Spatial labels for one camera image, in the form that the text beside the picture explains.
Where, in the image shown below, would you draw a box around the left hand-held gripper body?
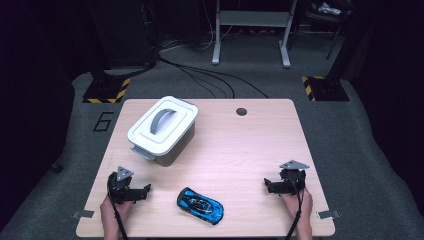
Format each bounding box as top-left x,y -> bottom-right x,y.
107,165 -> 135,205

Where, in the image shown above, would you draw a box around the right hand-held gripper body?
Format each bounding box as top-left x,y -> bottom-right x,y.
279,159 -> 310,195

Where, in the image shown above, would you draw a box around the blue toy car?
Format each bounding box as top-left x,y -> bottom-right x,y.
176,186 -> 225,226

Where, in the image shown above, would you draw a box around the person's left hand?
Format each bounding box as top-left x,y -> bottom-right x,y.
99,195 -> 133,231

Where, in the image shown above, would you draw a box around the person's right hand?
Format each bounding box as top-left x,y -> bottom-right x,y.
282,188 -> 314,228

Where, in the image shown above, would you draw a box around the grey tape piece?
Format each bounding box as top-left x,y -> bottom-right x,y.
72,209 -> 96,220
316,209 -> 341,220

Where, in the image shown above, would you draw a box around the black cabinet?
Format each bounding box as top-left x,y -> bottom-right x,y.
87,0 -> 158,69

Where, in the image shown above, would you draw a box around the dark chair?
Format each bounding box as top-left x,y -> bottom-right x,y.
289,0 -> 349,61

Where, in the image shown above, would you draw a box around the white metal stand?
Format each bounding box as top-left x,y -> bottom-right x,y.
211,0 -> 298,69

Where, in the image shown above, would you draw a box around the white cloth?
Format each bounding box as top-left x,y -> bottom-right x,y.
316,2 -> 343,16

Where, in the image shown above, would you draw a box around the left hand-held gripper black cable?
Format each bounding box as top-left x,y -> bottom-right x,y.
111,199 -> 129,240

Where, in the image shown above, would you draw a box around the hand-held gripper black cable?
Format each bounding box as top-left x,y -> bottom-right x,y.
285,173 -> 306,240
111,199 -> 129,240

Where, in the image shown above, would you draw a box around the right hand-held gripper black cable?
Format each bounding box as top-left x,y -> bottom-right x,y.
285,173 -> 306,240

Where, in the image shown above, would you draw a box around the black yellow striped base plate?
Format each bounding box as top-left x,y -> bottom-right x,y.
82,77 -> 132,104
301,75 -> 350,102

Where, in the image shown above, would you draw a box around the black floor cable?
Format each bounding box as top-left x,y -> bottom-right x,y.
158,56 -> 270,100
173,63 -> 236,100

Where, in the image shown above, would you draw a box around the white floor cables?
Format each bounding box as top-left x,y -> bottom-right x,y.
159,19 -> 234,54

